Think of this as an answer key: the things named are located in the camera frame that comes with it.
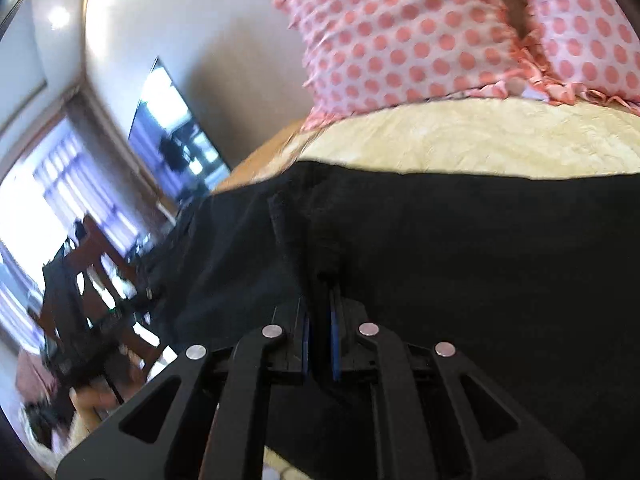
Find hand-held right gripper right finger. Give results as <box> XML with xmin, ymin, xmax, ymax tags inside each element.
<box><xmin>327</xmin><ymin>287</ymin><xmax>586</xmax><ymax>480</ymax></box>

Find pink polka dot pillow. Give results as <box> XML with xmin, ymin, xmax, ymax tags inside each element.
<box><xmin>515</xmin><ymin>0</ymin><xmax>640</xmax><ymax>111</ymax></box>
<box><xmin>263</xmin><ymin>0</ymin><xmax>543</xmax><ymax>131</ymax></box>

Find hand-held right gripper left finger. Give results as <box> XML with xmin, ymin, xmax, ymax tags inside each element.
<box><xmin>56</xmin><ymin>297</ymin><xmax>312</xmax><ymax>480</ymax></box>

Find wall-mounted television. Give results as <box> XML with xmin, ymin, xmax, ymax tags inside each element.
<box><xmin>128</xmin><ymin>57</ymin><xmax>232</xmax><ymax>200</ymax></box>

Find wooden chair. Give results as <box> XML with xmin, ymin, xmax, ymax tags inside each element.
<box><xmin>42</xmin><ymin>215</ymin><xmax>166</xmax><ymax>411</ymax></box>

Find window curtain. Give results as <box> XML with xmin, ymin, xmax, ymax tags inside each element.
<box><xmin>32</xmin><ymin>125</ymin><xmax>151</xmax><ymax>261</ymax></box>

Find black pants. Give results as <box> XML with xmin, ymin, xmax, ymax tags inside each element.
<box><xmin>127</xmin><ymin>159</ymin><xmax>640</xmax><ymax>480</ymax></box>

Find cream quilted bed cover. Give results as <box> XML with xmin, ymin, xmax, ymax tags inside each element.
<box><xmin>216</xmin><ymin>94</ymin><xmax>640</xmax><ymax>196</ymax></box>

